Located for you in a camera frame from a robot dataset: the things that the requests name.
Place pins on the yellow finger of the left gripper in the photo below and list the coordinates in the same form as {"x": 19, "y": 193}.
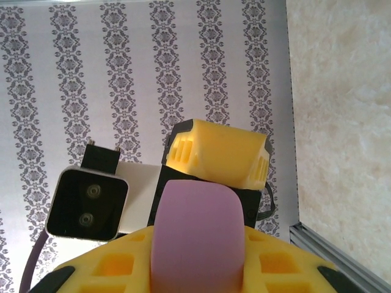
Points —
{"x": 220, "y": 152}

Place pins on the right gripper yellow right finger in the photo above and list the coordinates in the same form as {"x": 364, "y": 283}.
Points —
{"x": 281, "y": 268}

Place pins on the aluminium table side rail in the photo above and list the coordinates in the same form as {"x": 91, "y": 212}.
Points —
{"x": 290, "y": 122}

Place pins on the wide aluminium mounting rail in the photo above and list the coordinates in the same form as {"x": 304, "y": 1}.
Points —
{"x": 320, "y": 253}

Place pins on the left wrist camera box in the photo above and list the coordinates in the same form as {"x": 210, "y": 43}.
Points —
{"x": 88, "y": 204}

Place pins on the pink earbud charging case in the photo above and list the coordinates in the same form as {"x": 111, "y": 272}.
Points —
{"x": 198, "y": 238}

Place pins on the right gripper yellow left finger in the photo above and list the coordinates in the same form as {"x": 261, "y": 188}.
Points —
{"x": 107, "y": 268}

